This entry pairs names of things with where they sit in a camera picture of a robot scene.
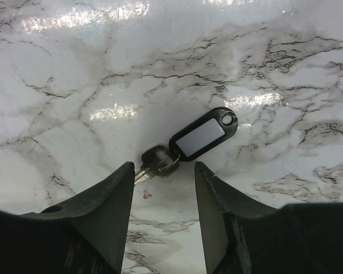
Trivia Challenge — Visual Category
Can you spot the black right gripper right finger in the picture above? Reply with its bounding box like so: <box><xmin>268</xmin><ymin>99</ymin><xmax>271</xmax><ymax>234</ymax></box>
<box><xmin>194</xmin><ymin>162</ymin><xmax>343</xmax><ymax>273</ymax></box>

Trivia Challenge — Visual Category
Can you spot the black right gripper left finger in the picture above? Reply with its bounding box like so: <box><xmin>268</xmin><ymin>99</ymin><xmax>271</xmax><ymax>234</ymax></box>
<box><xmin>0</xmin><ymin>162</ymin><xmax>135</xmax><ymax>273</ymax></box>

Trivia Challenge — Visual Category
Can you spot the black key tag with key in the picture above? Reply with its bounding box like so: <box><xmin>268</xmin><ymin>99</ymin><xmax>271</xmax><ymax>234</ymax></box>
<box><xmin>134</xmin><ymin>107</ymin><xmax>238</xmax><ymax>185</ymax></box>

